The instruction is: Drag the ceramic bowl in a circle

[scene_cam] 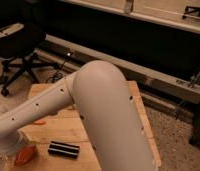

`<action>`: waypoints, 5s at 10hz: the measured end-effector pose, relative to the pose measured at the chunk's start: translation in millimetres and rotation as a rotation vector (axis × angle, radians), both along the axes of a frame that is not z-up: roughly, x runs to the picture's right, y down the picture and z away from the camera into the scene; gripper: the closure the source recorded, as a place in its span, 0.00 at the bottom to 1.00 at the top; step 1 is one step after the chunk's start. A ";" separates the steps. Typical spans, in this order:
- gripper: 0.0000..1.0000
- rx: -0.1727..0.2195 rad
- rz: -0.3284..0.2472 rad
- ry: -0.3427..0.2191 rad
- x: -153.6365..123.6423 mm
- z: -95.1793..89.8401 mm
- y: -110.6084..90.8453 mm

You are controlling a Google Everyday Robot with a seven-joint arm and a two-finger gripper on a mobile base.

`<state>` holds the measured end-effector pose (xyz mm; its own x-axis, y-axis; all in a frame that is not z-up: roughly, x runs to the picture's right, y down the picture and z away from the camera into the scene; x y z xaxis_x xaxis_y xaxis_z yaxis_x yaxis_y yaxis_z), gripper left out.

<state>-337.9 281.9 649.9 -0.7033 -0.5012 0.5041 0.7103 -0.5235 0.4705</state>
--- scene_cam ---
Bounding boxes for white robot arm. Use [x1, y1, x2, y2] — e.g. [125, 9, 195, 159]
[0, 60, 157, 171]

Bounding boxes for black white striped block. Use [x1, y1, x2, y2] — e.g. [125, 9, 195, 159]
[48, 141, 80, 159]

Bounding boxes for orange carrot toy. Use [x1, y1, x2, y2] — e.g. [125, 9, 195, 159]
[32, 120, 46, 125]

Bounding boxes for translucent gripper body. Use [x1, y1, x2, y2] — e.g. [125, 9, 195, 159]
[0, 133, 35, 156]

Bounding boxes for orange ceramic bowl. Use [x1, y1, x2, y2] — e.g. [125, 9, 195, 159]
[14, 145, 36, 166]

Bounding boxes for black chair base far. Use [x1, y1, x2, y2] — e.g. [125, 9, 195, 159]
[182, 6, 200, 19]

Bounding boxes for black cable on floor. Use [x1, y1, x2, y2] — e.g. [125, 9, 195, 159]
[45, 53, 72, 84]

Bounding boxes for black office chair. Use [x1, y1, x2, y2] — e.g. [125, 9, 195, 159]
[0, 0, 59, 97]

